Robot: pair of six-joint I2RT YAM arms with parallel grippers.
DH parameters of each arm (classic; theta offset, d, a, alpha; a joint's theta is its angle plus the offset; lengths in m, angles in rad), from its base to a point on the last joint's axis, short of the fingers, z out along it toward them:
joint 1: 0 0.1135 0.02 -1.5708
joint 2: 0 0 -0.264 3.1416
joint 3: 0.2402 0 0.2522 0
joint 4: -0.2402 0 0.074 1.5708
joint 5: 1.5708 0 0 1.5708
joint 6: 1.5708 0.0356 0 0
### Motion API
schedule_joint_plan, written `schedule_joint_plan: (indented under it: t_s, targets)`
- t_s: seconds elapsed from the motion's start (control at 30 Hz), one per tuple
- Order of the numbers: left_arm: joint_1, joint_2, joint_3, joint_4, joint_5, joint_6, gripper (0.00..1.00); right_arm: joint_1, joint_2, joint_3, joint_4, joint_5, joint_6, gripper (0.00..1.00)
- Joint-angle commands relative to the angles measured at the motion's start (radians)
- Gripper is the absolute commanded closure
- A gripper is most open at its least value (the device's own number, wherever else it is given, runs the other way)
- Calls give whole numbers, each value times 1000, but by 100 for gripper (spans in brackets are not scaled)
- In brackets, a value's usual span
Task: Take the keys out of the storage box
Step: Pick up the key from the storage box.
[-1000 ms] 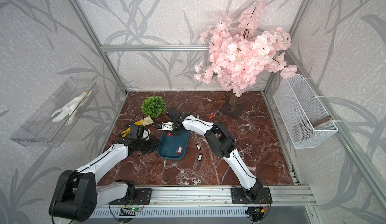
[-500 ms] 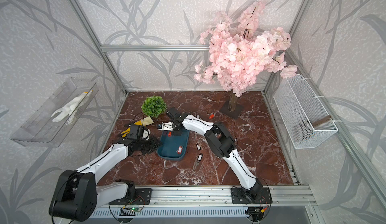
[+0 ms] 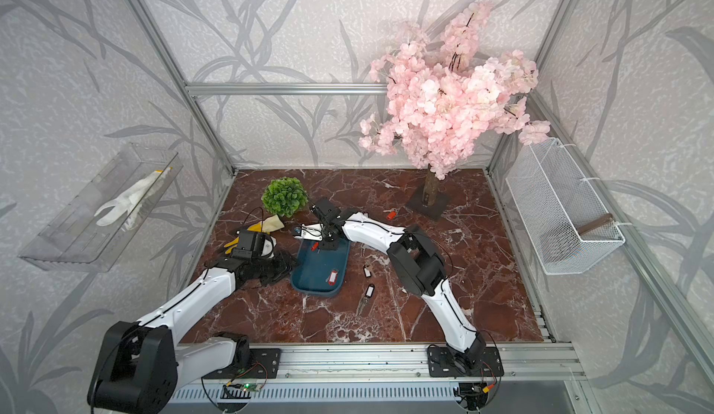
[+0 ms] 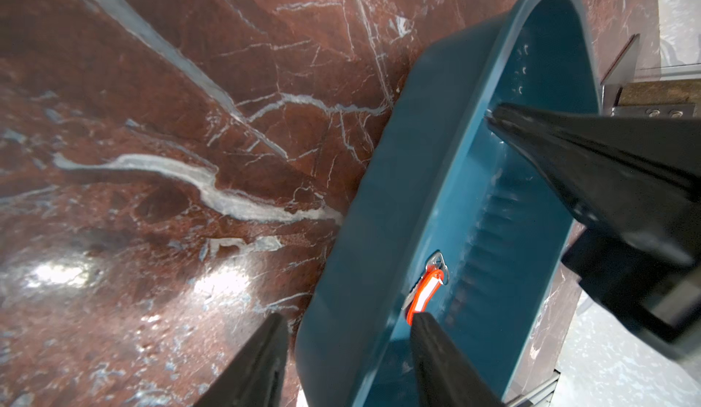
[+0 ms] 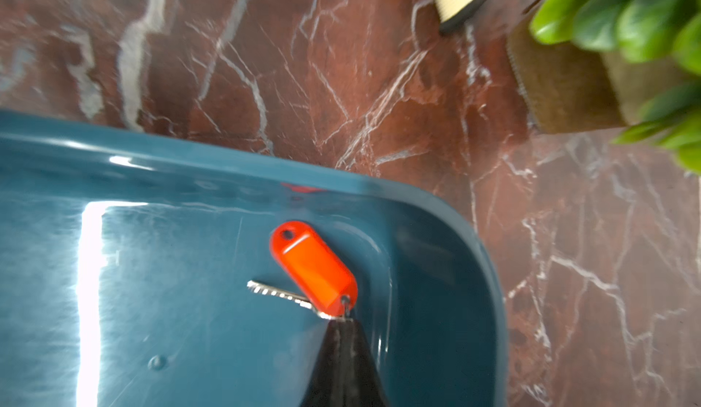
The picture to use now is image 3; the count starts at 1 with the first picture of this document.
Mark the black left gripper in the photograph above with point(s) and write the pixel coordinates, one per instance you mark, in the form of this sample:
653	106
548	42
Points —
284	266

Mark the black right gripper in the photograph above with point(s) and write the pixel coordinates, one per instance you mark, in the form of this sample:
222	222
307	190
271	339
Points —
326	246

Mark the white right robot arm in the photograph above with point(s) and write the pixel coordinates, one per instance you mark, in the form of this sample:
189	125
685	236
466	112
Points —
416	261

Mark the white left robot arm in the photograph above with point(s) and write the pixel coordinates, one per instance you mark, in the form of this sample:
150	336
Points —
142	363

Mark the teal plastic storage tray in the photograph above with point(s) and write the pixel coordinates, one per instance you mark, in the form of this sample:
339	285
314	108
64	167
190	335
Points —
310	277

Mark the yellow black work glove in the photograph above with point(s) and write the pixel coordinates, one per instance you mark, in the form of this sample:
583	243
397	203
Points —
267	226

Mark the green ball potted plant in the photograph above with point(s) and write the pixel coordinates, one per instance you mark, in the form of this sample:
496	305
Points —
285	197

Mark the brown tree trunk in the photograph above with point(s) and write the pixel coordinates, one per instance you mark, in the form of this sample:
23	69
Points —
430	189

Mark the small green circuit board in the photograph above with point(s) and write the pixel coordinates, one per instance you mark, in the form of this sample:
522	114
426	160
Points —
241	389

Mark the white glove on shelf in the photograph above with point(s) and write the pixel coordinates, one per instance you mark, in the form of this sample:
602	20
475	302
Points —
132	201

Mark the pink blossom tree crown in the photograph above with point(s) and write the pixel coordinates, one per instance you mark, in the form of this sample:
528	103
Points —
441	101

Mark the brown stick in basket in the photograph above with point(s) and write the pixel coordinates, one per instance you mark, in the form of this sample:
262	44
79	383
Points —
602	221

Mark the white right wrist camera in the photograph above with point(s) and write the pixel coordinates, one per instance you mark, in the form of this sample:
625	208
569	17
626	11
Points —
313	232

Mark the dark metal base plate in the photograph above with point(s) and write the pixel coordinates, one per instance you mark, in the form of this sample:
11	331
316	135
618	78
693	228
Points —
419	203

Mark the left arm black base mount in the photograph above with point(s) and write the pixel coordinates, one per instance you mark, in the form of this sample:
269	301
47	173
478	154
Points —
248	362

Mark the clear acrylic wall shelf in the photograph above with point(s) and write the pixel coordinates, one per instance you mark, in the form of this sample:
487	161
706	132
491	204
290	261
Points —
72	241

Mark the aluminium horizontal frame bar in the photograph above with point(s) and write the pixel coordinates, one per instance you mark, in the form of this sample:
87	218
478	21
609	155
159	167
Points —
286	89

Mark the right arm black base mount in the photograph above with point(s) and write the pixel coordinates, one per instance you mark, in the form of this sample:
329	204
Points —
443	362

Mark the white wire mesh basket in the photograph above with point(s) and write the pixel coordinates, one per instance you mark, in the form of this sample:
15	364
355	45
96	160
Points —
554	198

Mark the aluminium front rail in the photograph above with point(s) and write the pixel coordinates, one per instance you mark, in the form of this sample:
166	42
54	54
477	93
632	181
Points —
355	363

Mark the aluminium frame post left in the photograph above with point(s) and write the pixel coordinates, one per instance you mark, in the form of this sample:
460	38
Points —
142	13

